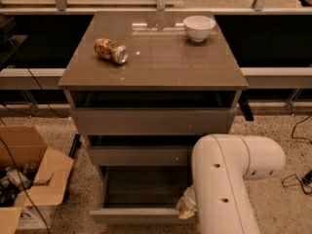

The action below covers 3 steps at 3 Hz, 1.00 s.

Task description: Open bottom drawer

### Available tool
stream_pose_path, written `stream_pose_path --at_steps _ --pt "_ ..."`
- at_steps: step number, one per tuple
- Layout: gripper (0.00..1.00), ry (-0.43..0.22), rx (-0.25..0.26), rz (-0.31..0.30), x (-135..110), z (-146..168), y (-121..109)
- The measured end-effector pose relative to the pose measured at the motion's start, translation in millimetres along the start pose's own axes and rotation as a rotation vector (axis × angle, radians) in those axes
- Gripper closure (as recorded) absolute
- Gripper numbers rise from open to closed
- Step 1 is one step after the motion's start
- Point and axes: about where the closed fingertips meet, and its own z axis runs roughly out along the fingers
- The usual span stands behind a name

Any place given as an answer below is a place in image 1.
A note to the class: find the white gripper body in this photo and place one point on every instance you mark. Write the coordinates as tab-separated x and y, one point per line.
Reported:
188	200

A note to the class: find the crushed soda can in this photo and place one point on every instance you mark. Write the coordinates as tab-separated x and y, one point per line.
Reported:
111	50

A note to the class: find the open cardboard box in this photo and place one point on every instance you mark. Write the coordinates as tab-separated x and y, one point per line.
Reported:
35	207

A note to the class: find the white ceramic bowl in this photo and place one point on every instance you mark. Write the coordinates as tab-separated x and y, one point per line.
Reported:
198	28

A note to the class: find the grey top drawer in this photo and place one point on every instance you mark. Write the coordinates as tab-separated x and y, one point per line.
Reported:
151	122

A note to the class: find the grey bottom drawer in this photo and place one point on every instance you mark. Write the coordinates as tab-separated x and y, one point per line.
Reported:
142	195

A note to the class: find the clutter of bottles in box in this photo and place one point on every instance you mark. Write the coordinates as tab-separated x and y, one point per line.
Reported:
15	180

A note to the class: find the grey drawer cabinet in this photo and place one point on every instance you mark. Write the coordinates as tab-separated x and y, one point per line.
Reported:
165	70

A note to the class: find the black bar on floor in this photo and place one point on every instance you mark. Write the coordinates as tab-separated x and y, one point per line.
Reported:
76	144

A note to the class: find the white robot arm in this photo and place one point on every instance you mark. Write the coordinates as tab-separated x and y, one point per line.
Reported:
220	164

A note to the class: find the grey drawer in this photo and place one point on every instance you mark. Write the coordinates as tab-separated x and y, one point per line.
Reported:
151	122
140	156
142	195

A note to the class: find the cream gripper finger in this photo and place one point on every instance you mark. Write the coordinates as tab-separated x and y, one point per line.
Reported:
180	204
185	214

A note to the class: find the grey middle drawer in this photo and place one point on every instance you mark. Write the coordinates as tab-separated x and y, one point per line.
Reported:
140	156

